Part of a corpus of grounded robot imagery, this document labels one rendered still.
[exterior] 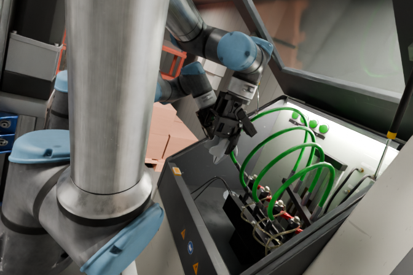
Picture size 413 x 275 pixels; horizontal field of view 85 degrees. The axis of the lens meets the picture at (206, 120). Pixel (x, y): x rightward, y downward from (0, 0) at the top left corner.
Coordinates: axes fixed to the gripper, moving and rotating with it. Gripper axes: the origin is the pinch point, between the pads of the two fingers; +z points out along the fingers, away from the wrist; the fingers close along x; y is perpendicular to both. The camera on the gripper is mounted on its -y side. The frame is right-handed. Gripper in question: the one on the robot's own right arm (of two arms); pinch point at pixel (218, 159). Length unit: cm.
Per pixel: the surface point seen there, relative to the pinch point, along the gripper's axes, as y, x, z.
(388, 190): -33.5, 26.7, -11.9
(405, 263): -30.3, 37.5, -0.5
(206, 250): -3.0, 8.4, 26.1
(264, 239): -25.1, 8.0, 23.0
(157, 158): -52, -192, 104
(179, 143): -75, -195, 81
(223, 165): -35, -43, 23
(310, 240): -21.9, 22.6, 8.4
